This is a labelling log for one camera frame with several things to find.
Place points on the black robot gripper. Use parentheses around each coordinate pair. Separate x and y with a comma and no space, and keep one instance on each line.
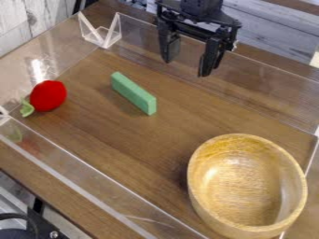
(197,18)

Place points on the red plush tomato toy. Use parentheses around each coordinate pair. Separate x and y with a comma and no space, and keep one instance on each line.
(47,96)

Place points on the green rectangular block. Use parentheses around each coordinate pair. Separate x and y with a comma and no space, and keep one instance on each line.
(133,93)

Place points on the wooden bowl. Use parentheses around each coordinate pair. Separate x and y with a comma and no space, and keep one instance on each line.
(247,186)

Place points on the black clamp under table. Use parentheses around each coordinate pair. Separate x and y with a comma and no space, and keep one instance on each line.
(48,231)

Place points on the clear acrylic tray enclosure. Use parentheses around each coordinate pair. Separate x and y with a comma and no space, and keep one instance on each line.
(105,164)

